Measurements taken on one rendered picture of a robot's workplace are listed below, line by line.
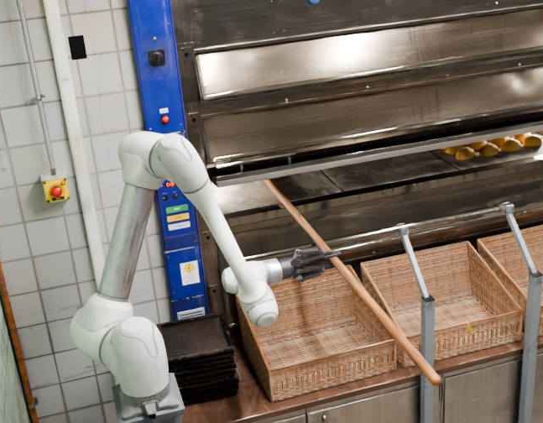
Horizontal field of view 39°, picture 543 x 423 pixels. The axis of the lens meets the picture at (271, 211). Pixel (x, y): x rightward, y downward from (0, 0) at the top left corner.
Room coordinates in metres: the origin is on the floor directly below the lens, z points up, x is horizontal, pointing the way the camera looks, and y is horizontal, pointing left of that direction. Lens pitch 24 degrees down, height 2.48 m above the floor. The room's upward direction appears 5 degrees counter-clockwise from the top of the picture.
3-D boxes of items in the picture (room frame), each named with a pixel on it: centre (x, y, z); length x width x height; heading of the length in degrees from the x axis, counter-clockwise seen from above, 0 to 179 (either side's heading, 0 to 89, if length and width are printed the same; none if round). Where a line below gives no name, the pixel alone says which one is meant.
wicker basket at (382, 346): (2.75, -0.14, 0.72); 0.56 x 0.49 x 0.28; 106
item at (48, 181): (2.73, 0.82, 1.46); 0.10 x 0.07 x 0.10; 105
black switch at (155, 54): (2.83, 0.38, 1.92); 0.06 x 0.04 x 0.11; 105
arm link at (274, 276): (2.41, 0.01, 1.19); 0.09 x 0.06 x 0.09; 15
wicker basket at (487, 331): (2.90, -0.71, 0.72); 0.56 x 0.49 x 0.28; 104
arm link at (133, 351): (2.00, 0.45, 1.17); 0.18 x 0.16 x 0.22; 46
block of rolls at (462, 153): (3.73, -1.07, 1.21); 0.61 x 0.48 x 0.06; 15
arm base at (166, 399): (1.97, 0.44, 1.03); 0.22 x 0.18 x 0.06; 15
